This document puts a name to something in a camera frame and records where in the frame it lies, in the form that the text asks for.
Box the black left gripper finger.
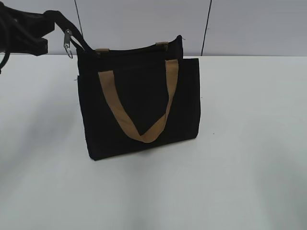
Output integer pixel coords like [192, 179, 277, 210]
[25, 38, 48, 56]

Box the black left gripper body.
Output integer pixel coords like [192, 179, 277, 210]
[0, 5, 55, 52]

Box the silver zipper pull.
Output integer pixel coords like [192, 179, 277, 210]
[63, 29, 73, 59]

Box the black canvas tote bag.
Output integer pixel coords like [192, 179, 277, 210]
[44, 10, 201, 161]

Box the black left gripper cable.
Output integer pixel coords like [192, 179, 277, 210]
[0, 7, 22, 72]

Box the tan rear bag handle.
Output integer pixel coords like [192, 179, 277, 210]
[95, 42, 169, 54]

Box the tan bag handle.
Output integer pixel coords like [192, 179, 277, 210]
[95, 42, 169, 54]
[98, 59, 179, 143]

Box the tan front bag handle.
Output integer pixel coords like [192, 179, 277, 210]
[98, 59, 179, 143]

